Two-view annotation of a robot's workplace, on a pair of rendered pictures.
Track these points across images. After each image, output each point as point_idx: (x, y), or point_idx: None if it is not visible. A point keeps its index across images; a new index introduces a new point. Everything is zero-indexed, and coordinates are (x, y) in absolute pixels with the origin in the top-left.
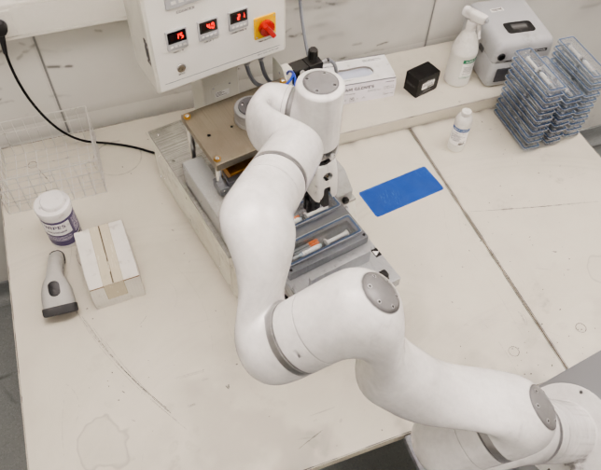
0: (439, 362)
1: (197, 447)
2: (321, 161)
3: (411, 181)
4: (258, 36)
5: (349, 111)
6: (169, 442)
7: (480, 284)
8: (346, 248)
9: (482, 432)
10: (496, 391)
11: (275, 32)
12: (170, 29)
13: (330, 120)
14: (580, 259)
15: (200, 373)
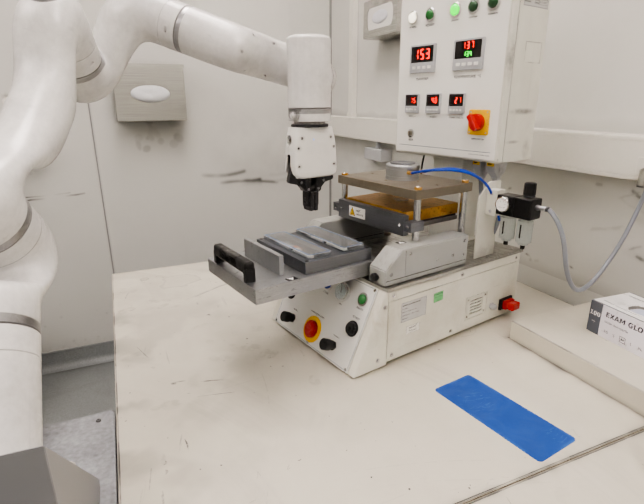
0: (33, 112)
1: (161, 307)
2: (294, 124)
3: (527, 422)
4: (470, 131)
5: (602, 346)
6: (170, 298)
7: (337, 499)
8: (289, 258)
9: None
10: None
11: (487, 134)
12: (410, 92)
13: (289, 64)
14: None
15: (223, 304)
